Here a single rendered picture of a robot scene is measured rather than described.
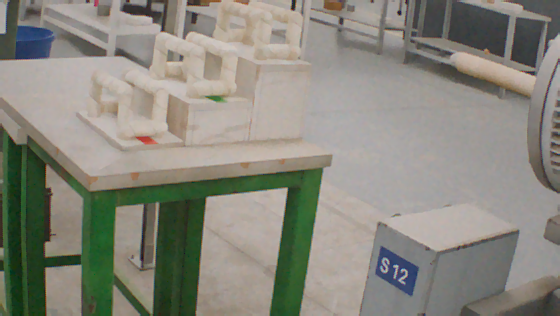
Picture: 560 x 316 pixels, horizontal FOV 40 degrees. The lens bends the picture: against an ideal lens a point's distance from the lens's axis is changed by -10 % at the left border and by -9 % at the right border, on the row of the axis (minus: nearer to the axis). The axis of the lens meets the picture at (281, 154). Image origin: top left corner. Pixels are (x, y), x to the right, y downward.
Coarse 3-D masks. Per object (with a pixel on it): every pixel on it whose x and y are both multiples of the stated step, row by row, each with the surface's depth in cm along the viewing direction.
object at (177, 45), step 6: (162, 36) 183; (168, 36) 181; (174, 36) 181; (162, 42) 182; (168, 42) 180; (174, 42) 178; (180, 42) 177; (186, 42) 175; (168, 48) 181; (174, 48) 178; (180, 48) 176; (186, 48) 174; (192, 48) 172; (198, 48) 171; (180, 54) 177; (186, 54) 174; (198, 54) 171; (204, 54) 172
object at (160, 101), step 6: (156, 96) 169; (162, 96) 169; (156, 102) 170; (162, 102) 170; (156, 108) 170; (162, 108) 170; (156, 114) 170; (162, 114) 170; (156, 120) 170; (162, 120) 171
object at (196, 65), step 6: (192, 54) 172; (192, 60) 172; (198, 60) 172; (204, 60) 173; (192, 66) 172; (198, 66) 172; (192, 72) 172; (198, 72) 172; (192, 78) 173; (198, 78) 173; (186, 90) 174; (186, 96) 174; (192, 96) 174
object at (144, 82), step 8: (128, 72) 180; (136, 72) 179; (128, 80) 180; (136, 80) 176; (144, 80) 174; (152, 80) 173; (144, 88) 174; (152, 88) 170; (160, 88) 169; (168, 88) 170
